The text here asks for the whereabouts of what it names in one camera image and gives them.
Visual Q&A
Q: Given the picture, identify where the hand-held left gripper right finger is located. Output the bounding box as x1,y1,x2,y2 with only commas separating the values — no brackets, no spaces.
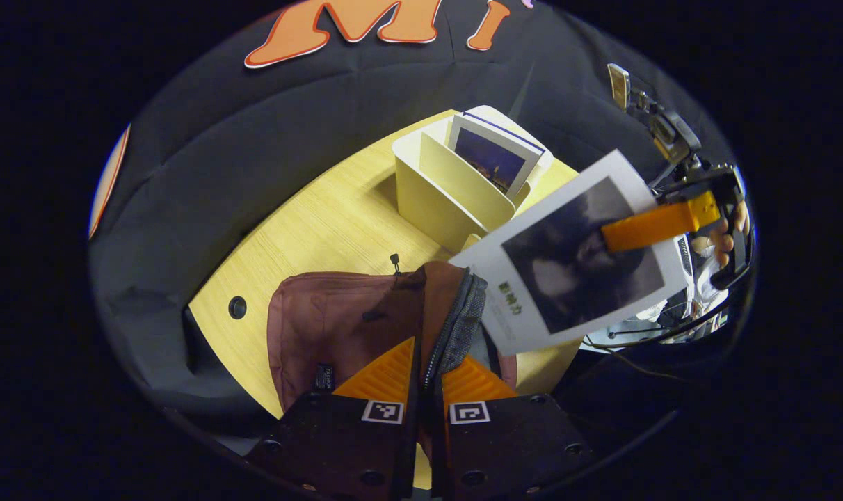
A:
430,353,597,499

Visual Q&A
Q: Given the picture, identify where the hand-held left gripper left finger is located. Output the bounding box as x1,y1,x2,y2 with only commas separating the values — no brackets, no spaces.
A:
243,336,422,501

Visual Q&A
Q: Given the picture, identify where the white book with grey cover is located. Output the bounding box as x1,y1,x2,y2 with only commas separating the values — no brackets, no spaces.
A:
449,149,691,358

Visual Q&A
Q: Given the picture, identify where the maroon schoolbag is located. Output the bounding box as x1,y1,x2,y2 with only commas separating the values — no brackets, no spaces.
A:
267,253,519,481

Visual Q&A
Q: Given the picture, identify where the white book with blue cover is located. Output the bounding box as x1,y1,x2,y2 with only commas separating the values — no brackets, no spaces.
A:
447,111,547,200

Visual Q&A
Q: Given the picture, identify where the white bookshelf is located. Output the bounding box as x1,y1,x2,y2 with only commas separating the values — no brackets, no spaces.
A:
392,105,554,255

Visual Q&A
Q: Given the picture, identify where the black backdrop cloth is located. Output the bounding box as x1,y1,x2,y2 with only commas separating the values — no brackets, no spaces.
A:
88,0,756,446

